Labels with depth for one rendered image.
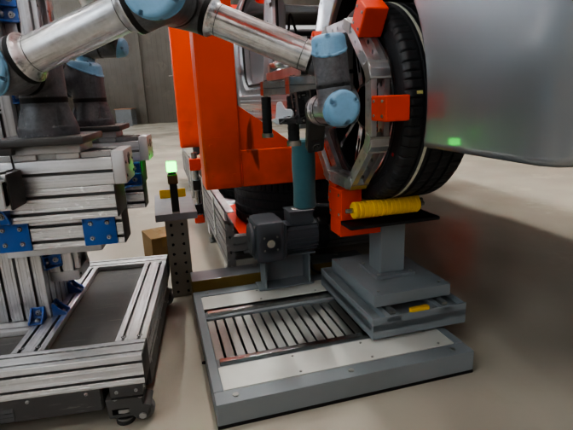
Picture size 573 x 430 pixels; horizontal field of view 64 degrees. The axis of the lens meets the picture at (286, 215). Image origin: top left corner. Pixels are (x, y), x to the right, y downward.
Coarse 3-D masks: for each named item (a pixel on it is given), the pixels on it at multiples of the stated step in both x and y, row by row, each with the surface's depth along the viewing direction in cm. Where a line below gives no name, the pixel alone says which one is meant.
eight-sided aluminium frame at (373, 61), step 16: (352, 32) 137; (368, 48) 137; (368, 64) 129; (384, 64) 130; (368, 80) 130; (384, 80) 130; (368, 96) 132; (368, 112) 133; (368, 128) 134; (384, 128) 133; (368, 144) 134; (384, 144) 135; (320, 160) 177; (336, 160) 174; (368, 160) 140; (336, 176) 163; (352, 176) 149; (368, 176) 147
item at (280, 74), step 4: (284, 68) 144; (288, 68) 140; (292, 68) 136; (272, 72) 159; (276, 72) 153; (280, 72) 149; (284, 72) 145; (288, 72) 140; (292, 72) 136; (296, 72) 133; (300, 72) 129; (268, 76) 165; (272, 76) 159; (276, 76) 154; (280, 76) 150; (284, 76) 145; (268, 80) 166; (272, 80) 161; (276, 80) 162
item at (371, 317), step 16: (336, 272) 194; (336, 288) 181; (352, 288) 178; (352, 304) 166; (368, 304) 165; (400, 304) 165; (416, 304) 165; (432, 304) 161; (448, 304) 159; (464, 304) 160; (368, 320) 154; (384, 320) 152; (400, 320) 154; (416, 320) 155; (432, 320) 157; (448, 320) 159; (464, 320) 161; (384, 336) 153
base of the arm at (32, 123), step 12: (60, 96) 119; (24, 108) 116; (36, 108) 116; (48, 108) 117; (60, 108) 119; (24, 120) 118; (36, 120) 116; (48, 120) 116; (60, 120) 119; (72, 120) 122; (24, 132) 116; (36, 132) 116; (48, 132) 116; (60, 132) 118; (72, 132) 121
